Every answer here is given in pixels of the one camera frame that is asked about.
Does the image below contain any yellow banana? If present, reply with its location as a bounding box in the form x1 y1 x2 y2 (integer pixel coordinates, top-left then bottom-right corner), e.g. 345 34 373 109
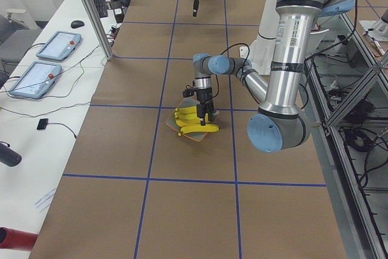
175 106 197 115
178 124 219 136
175 119 201 127
174 112 198 121

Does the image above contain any black keyboard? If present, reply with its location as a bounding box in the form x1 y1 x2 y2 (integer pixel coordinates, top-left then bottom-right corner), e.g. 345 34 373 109
93 0 108 18

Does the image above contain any black computer mouse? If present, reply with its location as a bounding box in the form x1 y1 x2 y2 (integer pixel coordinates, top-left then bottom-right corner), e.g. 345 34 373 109
70 20 85 29

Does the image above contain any upper teach pendant tablet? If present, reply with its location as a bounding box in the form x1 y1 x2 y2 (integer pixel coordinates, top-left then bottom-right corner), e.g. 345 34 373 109
36 31 82 61

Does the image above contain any teach pendant tablet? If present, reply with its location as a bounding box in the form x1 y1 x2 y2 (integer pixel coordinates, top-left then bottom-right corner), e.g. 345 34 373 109
36 31 82 61
8 61 62 99

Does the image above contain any small black box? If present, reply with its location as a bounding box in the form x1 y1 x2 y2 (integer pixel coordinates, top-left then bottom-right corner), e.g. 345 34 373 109
36 118 49 130

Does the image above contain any lower teach pendant tablet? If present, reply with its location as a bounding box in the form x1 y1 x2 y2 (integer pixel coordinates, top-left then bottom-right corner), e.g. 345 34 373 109
8 61 62 99

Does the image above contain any red cylinder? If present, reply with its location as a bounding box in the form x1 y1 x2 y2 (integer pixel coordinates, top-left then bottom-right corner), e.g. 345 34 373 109
1 227 38 251

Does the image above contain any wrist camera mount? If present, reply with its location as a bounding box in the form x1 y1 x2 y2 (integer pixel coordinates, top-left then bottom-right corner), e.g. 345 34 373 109
182 85 197 98

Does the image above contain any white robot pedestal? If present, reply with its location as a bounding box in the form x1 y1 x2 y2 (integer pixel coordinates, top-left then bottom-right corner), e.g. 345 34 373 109
239 0 279 75

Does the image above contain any aluminium frame post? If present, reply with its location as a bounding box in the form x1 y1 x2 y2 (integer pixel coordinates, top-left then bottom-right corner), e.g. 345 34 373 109
81 0 113 61

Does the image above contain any black handle grip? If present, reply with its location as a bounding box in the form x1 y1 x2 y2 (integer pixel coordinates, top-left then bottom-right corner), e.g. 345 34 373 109
0 142 22 167

